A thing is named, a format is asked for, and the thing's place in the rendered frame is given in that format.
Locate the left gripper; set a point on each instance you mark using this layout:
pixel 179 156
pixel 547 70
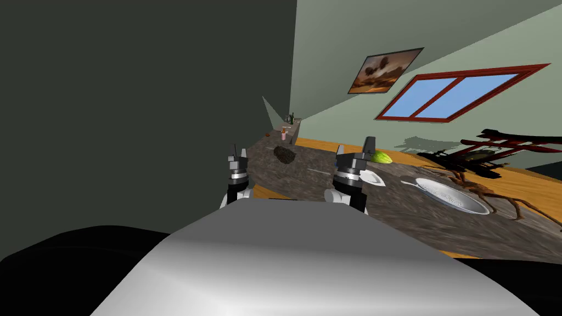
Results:
pixel 237 165

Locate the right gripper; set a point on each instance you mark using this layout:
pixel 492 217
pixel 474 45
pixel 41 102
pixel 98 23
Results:
pixel 351 162

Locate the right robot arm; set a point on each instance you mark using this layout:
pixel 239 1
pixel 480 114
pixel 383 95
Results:
pixel 349 188

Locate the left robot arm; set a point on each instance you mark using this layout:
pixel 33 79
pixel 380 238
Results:
pixel 237 186

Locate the green oval fruit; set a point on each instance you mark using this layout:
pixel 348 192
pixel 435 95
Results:
pixel 382 157

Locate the white flat dish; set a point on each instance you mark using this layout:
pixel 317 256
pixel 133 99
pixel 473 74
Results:
pixel 373 177

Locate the dark brown rough lump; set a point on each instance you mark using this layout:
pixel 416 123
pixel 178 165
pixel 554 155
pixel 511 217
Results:
pixel 284 155

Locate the pink cup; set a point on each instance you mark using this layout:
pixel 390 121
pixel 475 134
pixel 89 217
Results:
pixel 283 136

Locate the framed brown landscape painting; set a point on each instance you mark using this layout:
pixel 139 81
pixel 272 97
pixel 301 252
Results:
pixel 382 72

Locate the red framed window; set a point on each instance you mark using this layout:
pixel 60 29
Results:
pixel 439 97

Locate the silver pan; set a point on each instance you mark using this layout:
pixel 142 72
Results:
pixel 448 195

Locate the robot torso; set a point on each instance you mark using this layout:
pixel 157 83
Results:
pixel 281 263

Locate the brown twisted branch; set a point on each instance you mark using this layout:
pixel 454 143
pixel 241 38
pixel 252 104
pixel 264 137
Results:
pixel 476 189

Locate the dark red furniture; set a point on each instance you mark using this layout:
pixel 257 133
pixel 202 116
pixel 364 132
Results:
pixel 483 159

